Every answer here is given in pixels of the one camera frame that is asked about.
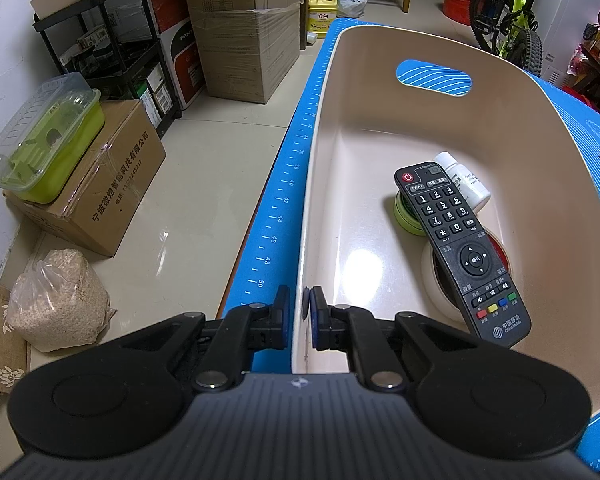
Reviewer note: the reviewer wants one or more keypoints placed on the blue silicone baking mat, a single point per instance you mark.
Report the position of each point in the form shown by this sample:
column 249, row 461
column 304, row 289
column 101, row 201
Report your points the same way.
column 280, row 185

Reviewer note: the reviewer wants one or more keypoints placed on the cardboard box on floor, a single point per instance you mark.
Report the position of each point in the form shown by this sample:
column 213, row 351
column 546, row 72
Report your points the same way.
column 100, row 198

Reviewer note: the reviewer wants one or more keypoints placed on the grey tape roll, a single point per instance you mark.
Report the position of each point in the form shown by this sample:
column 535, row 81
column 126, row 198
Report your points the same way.
column 440, row 279

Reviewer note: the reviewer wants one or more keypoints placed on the yellow detergent jug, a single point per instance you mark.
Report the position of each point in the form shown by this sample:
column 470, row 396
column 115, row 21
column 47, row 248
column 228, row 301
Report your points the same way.
column 321, row 14

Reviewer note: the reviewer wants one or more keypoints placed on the bag of grain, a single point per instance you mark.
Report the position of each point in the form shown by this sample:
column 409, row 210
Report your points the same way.
column 59, row 303

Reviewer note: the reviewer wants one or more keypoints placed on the green clear plastic container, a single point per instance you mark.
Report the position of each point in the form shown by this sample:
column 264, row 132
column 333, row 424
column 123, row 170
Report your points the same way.
column 44, row 141

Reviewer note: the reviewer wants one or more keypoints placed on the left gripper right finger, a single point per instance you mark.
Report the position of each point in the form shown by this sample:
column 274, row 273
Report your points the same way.
column 355, row 332

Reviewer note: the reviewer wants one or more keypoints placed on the green black bicycle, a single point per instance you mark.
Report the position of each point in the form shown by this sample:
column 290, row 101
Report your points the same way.
column 508, row 29

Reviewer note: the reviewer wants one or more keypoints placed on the white freezer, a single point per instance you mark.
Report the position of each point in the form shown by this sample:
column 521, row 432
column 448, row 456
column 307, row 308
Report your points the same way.
column 561, row 27

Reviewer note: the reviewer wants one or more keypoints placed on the large cardboard box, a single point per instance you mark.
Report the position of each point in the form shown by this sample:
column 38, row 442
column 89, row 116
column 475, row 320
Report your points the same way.
column 246, row 47

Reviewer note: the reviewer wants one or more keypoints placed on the white pill bottle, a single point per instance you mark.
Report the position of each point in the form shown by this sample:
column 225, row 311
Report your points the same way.
column 467, row 183

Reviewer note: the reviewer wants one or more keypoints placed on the black metal shelf rack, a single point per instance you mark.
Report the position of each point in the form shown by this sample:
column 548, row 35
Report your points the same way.
column 115, row 46

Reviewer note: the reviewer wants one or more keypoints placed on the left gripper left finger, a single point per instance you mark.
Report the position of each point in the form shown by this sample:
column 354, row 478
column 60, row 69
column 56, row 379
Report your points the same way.
column 229, row 345

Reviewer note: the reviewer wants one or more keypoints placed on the black tv remote control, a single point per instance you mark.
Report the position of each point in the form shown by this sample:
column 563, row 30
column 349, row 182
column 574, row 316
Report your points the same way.
column 434, row 200

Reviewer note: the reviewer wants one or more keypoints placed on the green lid jar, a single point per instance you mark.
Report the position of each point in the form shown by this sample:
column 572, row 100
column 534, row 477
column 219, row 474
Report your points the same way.
column 405, row 218

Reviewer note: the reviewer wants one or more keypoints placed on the beige plastic storage basket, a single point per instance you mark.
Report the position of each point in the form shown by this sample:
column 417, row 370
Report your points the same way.
column 430, row 159

